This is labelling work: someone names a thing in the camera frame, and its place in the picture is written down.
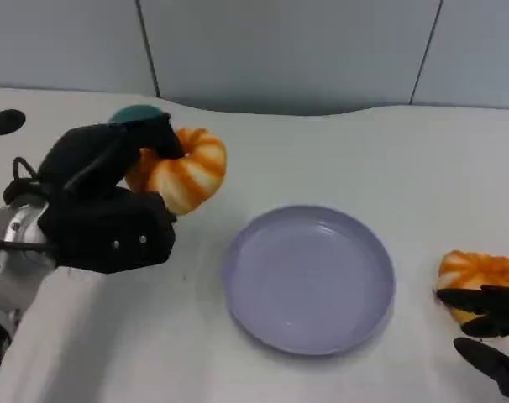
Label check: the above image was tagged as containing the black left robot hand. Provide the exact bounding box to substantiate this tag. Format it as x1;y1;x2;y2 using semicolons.
38;112;186;201

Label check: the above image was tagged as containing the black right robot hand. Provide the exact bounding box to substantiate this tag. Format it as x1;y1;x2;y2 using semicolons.
437;285;509;398

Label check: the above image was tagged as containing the orange and white bread roll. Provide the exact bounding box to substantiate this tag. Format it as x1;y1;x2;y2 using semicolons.
433;250;509;324
124;128;228;217

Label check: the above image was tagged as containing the pale green mug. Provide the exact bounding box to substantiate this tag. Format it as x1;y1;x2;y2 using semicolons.
107;105;171;125

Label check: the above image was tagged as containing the lilac plate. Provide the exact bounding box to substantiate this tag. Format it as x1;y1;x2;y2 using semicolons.
221;204;396;357

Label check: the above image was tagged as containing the looped black wrist cable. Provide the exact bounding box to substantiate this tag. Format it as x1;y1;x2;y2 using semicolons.
3;156;45;198

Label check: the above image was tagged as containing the black table cable grommet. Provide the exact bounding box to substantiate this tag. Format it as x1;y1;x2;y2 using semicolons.
0;109;27;136

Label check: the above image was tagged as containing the long black camera cable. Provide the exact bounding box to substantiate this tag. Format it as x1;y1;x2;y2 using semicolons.
0;239;54;254

